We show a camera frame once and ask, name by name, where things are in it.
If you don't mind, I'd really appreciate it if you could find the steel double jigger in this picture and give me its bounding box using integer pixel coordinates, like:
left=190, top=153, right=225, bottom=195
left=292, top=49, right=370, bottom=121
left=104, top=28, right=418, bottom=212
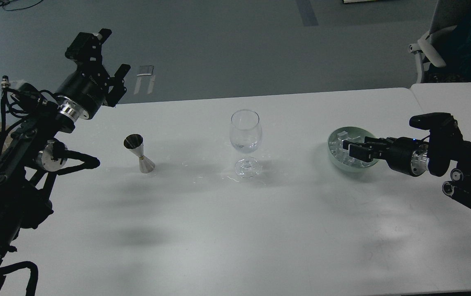
left=123, top=134, right=155, bottom=173

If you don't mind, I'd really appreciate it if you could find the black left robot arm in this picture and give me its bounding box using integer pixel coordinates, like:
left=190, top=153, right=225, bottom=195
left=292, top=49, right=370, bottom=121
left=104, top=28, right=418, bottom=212
left=0, top=28, right=130, bottom=296

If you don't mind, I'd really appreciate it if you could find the pile of clear ice cubes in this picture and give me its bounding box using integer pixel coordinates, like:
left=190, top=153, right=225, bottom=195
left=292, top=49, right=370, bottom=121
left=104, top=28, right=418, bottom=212
left=329, top=130, right=374, bottom=168

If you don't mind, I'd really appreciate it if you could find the green bowl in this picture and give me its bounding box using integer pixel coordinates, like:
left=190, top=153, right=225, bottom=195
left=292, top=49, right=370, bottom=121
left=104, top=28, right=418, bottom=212
left=327, top=126, right=380, bottom=173

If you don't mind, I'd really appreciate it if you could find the white office chair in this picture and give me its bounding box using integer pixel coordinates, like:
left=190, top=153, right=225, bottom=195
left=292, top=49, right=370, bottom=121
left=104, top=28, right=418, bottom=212
left=408, top=0, right=471, bottom=83

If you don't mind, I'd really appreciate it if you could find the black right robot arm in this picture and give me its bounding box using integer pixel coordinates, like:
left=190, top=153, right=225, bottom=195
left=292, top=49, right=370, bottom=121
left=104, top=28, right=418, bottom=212
left=342, top=112, right=471, bottom=209

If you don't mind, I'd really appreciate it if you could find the clear wine glass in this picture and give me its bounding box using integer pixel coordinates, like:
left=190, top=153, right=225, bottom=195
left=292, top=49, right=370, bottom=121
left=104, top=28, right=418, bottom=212
left=230, top=109, right=263, bottom=178

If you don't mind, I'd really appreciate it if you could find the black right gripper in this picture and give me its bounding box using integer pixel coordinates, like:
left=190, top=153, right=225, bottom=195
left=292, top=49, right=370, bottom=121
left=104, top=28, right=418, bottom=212
left=342, top=137, right=429, bottom=177

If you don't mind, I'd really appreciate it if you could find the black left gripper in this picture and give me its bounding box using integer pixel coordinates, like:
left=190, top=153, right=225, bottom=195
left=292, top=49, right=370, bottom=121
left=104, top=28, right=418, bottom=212
left=55, top=28, right=131, bottom=120

